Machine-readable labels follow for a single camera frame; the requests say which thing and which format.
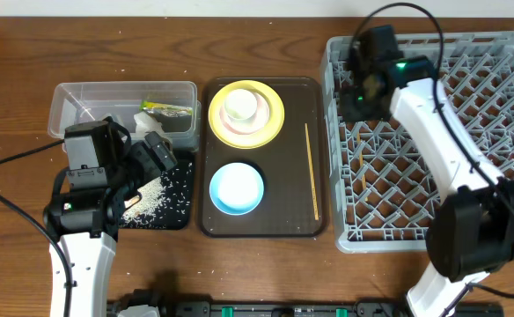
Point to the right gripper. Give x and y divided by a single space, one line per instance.
348 108

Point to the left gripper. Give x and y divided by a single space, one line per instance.
165 156

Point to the white tissue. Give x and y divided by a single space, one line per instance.
146 124

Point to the green yellow snack wrapper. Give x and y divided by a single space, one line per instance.
166 110

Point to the rice pile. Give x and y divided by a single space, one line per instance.
151 198

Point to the light blue bowl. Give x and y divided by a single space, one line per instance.
236 189

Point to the cream white cup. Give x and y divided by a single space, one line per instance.
240 104

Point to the yellow plate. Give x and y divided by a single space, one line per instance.
258 139

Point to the pink bowl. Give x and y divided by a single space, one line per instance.
251 125

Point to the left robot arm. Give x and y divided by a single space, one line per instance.
85 210

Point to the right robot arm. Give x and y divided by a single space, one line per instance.
472 234

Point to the grey plastic dishwasher rack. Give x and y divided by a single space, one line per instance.
383 197

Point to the clear plastic waste bin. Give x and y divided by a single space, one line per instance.
75 103

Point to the black plastic tray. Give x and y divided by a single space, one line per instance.
173 207

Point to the dark brown serving tray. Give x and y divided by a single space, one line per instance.
286 207

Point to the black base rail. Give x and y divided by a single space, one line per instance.
151 303

